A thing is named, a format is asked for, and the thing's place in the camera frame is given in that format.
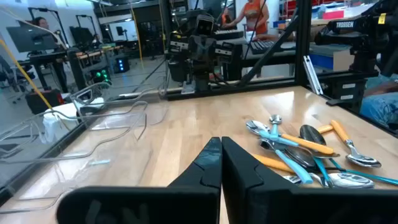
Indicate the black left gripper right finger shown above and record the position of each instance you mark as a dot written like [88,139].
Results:
[311,205]

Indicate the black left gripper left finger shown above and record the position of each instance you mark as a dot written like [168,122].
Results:
[140,205]

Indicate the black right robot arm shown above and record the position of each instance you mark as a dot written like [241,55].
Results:
[231,70]

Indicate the black keyboard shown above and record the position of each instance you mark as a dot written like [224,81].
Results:
[262,46]

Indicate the clear plastic bin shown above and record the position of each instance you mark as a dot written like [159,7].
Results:
[28,199]
[99,146]
[124,109]

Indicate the white screen monitor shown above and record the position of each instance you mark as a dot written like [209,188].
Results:
[124,31]

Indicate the computer tower green lights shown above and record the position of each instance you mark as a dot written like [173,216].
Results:
[101,76]

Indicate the blue storage box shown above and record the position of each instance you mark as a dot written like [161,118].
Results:
[321,62]

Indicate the white trash can with liner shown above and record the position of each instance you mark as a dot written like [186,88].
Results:
[65,110]

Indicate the black computer monitor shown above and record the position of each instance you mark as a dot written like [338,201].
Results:
[31,39]

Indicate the black office chair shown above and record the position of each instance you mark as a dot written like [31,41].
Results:
[9,74]

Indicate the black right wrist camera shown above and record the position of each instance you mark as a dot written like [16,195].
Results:
[205,26]

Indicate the black aluminium table frame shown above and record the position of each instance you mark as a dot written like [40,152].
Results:
[303,46]

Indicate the silver aluminium rail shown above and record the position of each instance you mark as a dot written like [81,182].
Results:
[313,77]

